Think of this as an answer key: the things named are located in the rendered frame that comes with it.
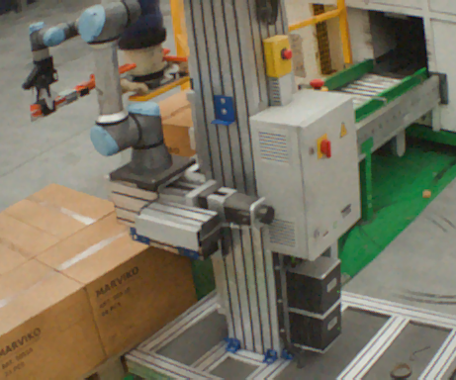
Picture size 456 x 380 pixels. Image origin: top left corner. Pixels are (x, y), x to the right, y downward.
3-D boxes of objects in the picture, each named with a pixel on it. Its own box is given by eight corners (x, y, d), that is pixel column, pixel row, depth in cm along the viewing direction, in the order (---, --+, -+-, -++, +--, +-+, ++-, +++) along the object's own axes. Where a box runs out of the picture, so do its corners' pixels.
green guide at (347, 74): (362, 67, 527) (360, 55, 523) (374, 69, 520) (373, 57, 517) (214, 141, 421) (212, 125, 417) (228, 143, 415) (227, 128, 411)
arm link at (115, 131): (143, 147, 258) (130, -2, 234) (110, 164, 249) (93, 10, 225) (123, 141, 266) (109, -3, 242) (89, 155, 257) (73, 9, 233)
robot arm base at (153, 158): (181, 160, 271) (178, 134, 267) (152, 177, 260) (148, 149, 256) (149, 154, 280) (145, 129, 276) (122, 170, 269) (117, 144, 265)
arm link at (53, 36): (71, 22, 265) (57, 22, 272) (47, 31, 258) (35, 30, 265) (73, 41, 268) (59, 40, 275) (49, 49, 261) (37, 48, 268)
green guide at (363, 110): (423, 78, 493) (422, 66, 490) (435, 80, 487) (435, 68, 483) (295, 157, 388) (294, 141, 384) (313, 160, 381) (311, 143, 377)
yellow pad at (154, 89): (180, 75, 340) (178, 65, 338) (197, 77, 335) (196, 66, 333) (128, 100, 317) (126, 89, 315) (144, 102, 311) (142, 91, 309)
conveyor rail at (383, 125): (435, 100, 494) (433, 75, 486) (440, 101, 491) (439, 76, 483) (218, 250, 341) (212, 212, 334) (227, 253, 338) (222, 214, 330)
